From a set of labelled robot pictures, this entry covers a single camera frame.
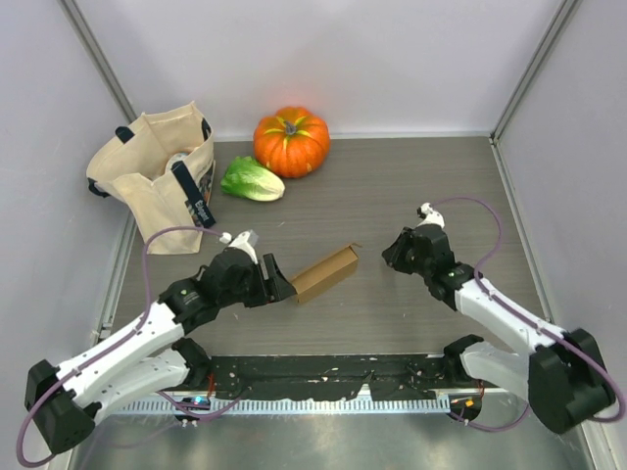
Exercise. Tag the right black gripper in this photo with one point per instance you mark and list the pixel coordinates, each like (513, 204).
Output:
(393, 256)

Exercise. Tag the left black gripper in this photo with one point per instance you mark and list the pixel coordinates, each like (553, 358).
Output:
(272, 289)

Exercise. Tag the brown cardboard paper box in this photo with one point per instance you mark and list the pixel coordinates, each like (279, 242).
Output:
(328, 272)

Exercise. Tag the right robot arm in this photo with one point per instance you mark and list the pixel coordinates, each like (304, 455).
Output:
(560, 374)

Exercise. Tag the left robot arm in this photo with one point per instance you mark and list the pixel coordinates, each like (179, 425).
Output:
(66, 402)

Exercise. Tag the green lettuce head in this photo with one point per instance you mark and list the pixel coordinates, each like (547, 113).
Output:
(248, 179)

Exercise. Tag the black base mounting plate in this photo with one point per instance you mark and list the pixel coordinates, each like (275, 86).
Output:
(329, 377)

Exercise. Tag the orange pumpkin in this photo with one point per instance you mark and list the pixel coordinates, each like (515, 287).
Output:
(292, 143)

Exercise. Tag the beige canvas tote bag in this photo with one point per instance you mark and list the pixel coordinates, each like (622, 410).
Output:
(162, 166)

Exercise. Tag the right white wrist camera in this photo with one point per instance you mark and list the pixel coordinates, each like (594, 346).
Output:
(428, 215)

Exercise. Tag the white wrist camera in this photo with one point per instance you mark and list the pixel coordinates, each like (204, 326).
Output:
(428, 215)
(245, 241)

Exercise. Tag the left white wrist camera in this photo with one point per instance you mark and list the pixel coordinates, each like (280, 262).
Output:
(245, 241)

